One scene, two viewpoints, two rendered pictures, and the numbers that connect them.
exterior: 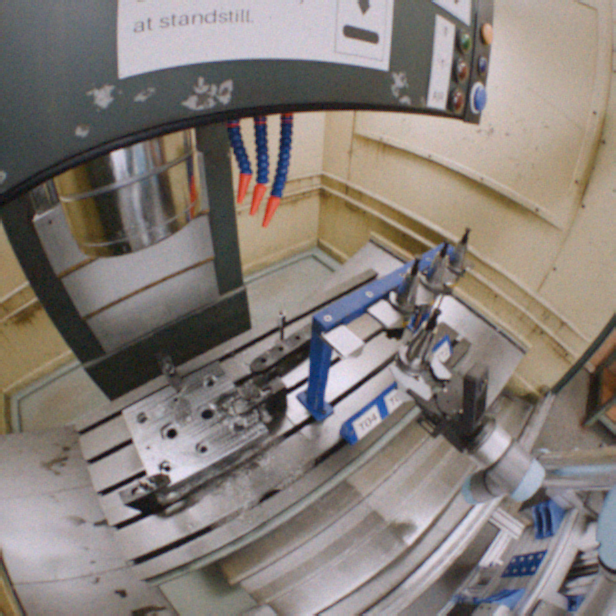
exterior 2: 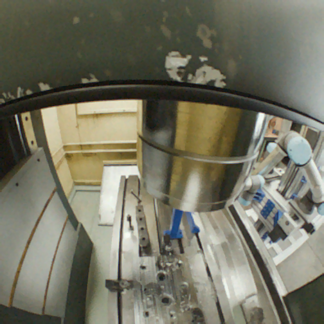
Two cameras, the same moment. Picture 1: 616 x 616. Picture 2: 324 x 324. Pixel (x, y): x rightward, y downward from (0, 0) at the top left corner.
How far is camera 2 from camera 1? 0.44 m
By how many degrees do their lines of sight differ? 47
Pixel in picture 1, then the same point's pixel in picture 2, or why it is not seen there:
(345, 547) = (231, 260)
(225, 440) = (184, 273)
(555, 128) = not seen: hidden behind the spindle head
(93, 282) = (29, 286)
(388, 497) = (217, 236)
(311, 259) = (77, 192)
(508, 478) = (257, 183)
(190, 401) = (151, 281)
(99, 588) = not seen: outside the picture
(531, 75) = not seen: hidden behind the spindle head
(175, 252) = (53, 225)
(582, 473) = (269, 166)
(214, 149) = (41, 144)
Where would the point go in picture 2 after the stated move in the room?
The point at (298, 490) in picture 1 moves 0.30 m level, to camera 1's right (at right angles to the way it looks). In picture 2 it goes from (211, 258) to (227, 218)
